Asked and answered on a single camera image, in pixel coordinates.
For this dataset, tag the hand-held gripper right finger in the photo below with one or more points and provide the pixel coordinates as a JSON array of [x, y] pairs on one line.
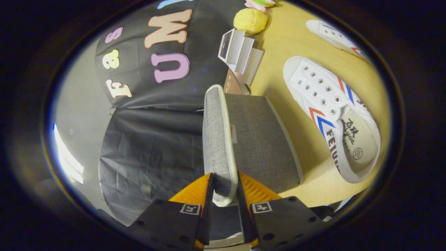
[[244, 223]]

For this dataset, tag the yellow plush toy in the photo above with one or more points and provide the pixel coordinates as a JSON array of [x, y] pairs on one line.
[[250, 21]]

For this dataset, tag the white canvas shoe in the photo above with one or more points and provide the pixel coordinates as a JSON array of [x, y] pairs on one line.
[[324, 94], [331, 33]]

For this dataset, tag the white paperback book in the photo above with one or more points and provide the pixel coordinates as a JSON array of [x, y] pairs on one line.
[[245, 52]]

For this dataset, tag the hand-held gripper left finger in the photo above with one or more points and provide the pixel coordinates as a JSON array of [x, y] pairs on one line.
[[207, 223]]

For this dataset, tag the pink and green plush toy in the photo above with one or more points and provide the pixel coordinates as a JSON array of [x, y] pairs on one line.
[[259, 4]]

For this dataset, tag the thick tan cover book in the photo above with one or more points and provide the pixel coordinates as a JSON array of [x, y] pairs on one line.
[[255, 66]]

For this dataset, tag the brown cover book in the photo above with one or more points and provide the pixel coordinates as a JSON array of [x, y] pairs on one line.
[[232, 83]]

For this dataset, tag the grey fabric storage box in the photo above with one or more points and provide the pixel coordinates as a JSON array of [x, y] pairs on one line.
[[258, 139]]

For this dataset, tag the white book portrait cover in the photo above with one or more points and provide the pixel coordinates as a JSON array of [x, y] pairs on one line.
[[225, 43]]

